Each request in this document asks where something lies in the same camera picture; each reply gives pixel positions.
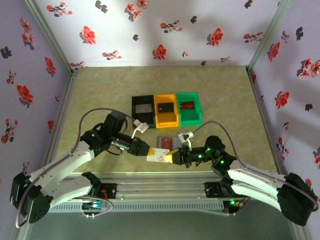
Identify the grey card holder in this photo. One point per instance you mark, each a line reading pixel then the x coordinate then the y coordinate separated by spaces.
pixel 177 145

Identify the white card red logo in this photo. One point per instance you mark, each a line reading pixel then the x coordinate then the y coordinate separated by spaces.
pixel 160 152
pixel 142 110

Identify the black VIP card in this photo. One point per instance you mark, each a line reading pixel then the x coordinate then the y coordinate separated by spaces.
pixel 165 107

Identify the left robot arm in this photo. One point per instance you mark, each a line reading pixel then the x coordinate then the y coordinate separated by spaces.
pixel 57 170

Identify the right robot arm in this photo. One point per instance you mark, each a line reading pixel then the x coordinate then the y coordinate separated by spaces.
pixel 255 180

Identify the black plastic bin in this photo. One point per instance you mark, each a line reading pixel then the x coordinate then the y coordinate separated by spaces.
pixel 135 122

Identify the yellow plastic bin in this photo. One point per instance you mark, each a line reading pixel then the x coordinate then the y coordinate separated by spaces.
pixel 166 121

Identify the green plastic bin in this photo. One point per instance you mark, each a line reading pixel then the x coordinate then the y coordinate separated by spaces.
pixel 191 118

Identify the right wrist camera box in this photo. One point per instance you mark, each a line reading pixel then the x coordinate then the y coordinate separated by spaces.
pixel 186 136

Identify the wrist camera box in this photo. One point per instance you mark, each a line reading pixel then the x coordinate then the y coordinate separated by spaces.
pixel 142 127
pixel 186 136

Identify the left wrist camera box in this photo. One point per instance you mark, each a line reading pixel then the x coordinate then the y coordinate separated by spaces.
pixel 142 127

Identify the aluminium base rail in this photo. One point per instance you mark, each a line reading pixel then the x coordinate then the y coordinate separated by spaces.
pixel 162 185

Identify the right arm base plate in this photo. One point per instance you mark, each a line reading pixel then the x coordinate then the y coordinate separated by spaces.
pixel 211 190

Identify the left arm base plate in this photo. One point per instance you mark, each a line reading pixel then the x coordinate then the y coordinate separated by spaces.
pixel 110 191

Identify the aluminium table side rail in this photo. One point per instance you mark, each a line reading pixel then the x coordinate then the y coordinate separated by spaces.
pixel 61 117
pixel 265 117

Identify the aluminium frame post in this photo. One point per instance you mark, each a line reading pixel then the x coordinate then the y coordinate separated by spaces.
pixel 46 27
pixel 272 27

